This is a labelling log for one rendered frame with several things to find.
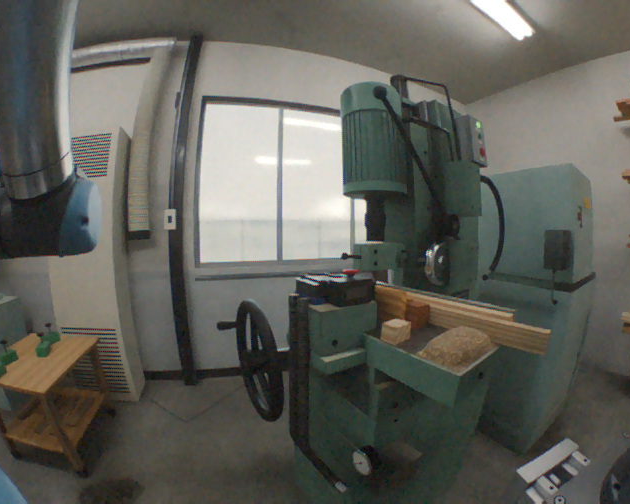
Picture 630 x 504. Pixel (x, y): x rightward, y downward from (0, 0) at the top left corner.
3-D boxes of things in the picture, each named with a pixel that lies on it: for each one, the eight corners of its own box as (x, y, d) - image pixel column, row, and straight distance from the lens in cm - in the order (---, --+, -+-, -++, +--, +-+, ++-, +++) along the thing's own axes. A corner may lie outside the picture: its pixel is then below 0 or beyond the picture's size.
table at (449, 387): (259, 318, 84) (258, 299, 83) (342, 306, 97) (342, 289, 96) (411, 439, 38) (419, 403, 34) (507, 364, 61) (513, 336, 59)
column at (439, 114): (389, 317, 99) (387, 117, 104) (427, 306, 115) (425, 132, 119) (439, 334, 85) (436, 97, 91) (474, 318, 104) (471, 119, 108)
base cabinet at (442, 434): (294, 482, 138) (286, 350, 92) (391, 439, 162) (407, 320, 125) (350, 554, 119) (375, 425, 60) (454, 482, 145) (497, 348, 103)
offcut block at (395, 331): (409, 338, 53) (411, 322, 52) (395, 345, 50) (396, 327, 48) (395, 334, 55) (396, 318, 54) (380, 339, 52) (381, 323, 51)
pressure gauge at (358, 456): (349, 469, 64) (352, 444, 58) (363, 462, 65) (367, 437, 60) (367, 486, 61) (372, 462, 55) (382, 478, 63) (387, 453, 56)
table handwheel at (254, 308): (276, 392, 44) (258, 438, 71) (375, 363, 54) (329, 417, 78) (235, 272, 61) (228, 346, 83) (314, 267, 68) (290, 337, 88)
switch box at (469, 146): (458, 163, 91) (453, 117, 96) (473, 169, 99) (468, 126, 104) (475, 160, 88) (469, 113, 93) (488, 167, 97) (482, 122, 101)
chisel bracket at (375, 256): (352, 274, 74) (352, 243, 73) (389, 270, 83) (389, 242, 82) (369, 278, 68) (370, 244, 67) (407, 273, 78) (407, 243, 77)
